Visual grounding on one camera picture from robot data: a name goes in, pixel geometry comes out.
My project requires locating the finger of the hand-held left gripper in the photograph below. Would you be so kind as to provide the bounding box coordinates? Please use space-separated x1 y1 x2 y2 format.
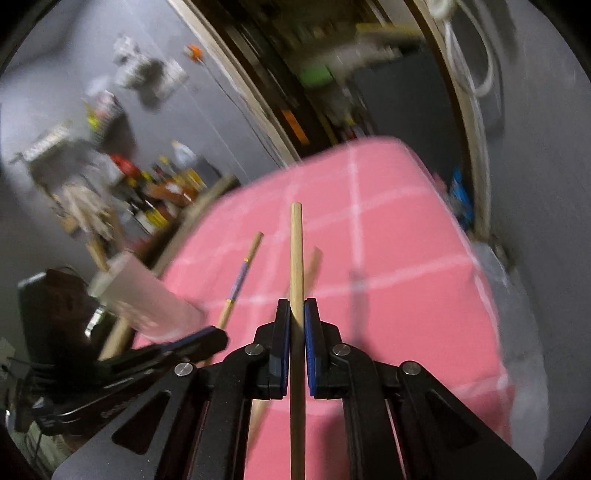
95 325 229 377

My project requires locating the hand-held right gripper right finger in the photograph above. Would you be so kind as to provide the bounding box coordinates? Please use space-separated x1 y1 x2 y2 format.
304 298 539 480

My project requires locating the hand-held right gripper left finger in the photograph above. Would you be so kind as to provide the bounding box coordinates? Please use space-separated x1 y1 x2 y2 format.
51 298 293 480

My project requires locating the plain wooden chopstick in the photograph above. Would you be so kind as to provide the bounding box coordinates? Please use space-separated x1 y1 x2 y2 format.
247 247 324 450
289 202 307 480
97 316 137 361

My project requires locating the white perforated utensil basket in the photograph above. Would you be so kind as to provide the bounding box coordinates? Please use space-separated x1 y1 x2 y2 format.
87 251 206 344

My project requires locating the purple banded wooden chopstick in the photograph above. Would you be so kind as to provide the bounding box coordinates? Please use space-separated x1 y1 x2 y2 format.
217 232 265 329

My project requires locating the beige hanging cloth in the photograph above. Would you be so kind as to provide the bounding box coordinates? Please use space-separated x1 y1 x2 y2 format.
55 182 116 241

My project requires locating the dark soy sauce bottle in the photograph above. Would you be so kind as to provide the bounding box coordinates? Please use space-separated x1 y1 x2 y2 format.
131 198 169 236

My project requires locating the pink checked tablecloth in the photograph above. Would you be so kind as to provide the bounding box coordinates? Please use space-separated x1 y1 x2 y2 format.
131 136 515 480

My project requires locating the red plastic bag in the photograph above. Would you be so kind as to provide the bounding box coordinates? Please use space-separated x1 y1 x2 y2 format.
110 154 137 178

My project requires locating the blue packet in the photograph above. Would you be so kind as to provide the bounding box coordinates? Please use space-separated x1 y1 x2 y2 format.
450 168 474 229

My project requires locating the red orange packet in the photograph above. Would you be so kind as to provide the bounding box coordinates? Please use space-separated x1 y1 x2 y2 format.
281 108 308 146

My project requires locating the dark grey cabinet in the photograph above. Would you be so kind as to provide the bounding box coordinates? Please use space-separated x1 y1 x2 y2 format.
346 46 462 148

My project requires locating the hanging clear plastic bag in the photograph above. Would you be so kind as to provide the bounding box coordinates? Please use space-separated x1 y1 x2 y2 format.
113 34 190 109

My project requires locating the green box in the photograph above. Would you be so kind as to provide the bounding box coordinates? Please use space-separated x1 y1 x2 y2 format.
298 62 335 86

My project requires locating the crumpled plastic bag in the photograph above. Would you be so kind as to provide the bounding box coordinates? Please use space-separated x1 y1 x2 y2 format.
318 23 426 79

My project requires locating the wire wall rack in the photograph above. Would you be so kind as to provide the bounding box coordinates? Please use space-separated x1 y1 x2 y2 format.
11 122 77 162

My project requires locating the wooden door frame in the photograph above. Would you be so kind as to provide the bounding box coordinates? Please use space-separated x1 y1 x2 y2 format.
168 0 492 241

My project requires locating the white hose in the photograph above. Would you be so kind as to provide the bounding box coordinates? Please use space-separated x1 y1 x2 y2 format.
427 0 495 97

